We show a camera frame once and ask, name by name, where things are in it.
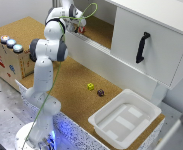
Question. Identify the green button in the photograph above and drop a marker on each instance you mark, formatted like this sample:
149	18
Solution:
17	48

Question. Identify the white cabinet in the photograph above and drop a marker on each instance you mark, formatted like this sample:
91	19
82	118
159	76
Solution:
101	63

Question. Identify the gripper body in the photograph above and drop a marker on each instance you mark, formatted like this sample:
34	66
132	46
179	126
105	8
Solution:
75	22

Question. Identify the red button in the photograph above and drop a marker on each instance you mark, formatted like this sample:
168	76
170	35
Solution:
4	39

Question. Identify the yellow block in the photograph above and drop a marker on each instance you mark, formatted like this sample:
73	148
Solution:
90	86

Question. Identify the wooden drawer box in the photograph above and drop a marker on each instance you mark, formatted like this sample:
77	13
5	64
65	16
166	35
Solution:
11	68

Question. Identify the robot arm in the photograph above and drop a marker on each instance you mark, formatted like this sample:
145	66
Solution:
43	76

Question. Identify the white plastic box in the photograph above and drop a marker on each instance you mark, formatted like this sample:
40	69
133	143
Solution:
124	120

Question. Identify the white sliding door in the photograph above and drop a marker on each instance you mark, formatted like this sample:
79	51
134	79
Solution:
164	50

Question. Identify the blue button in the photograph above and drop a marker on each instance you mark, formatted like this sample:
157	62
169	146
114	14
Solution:
11	42

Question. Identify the purple block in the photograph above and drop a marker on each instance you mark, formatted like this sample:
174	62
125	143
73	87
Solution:
100	92

